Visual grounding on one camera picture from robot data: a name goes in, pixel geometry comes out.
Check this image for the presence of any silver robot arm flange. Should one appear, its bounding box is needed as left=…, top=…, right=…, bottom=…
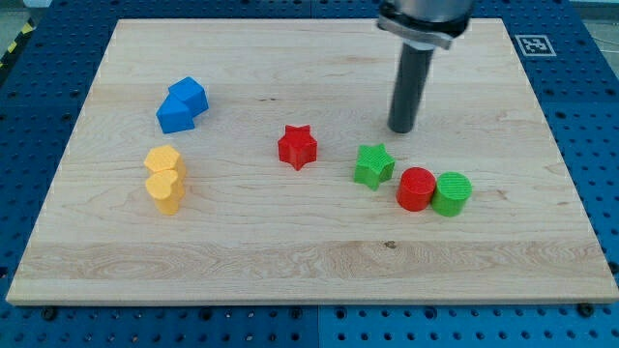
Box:
left=376, top=0, right=475, bottom=50

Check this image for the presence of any red star block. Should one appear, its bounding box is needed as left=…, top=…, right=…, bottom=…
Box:
left=278, top=125, right=317, bottom=171

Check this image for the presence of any green star block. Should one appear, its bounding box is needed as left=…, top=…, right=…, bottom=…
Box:
left=353, top=144, right=396, bottom=190

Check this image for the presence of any light wooden board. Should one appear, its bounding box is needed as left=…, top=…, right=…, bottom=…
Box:
left=7, top=18, right=618, bottom=306

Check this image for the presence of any red cylinder block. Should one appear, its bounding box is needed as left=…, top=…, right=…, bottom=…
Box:
left=397, top=167, right=436, bottom=212

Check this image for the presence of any green cylinder block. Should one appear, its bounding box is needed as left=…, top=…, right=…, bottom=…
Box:
left=430, top=171, right=472, bottom=217

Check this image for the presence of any blue cube block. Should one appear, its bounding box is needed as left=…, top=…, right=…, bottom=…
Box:
left=168, top=76, right=209, bottom=117

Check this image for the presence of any yellow hexagon block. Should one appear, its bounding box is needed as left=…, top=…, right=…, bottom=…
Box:
left=143, top=145, right=187, bottom=180

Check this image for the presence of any yellow heart block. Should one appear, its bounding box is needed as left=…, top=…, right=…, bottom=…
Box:
left=145, top=169, right=185, bottom=216

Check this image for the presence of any blue pentagon block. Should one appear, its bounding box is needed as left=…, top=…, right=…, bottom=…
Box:
left=156, top=94, right=195, bottom=133

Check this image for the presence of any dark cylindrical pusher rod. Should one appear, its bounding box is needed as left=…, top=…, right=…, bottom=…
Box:
left=388, top=43, right=433, bottom=133

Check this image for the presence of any white fiducial marker tag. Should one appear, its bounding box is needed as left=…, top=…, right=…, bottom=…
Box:
left=515, top=34, right=556, bottom=57

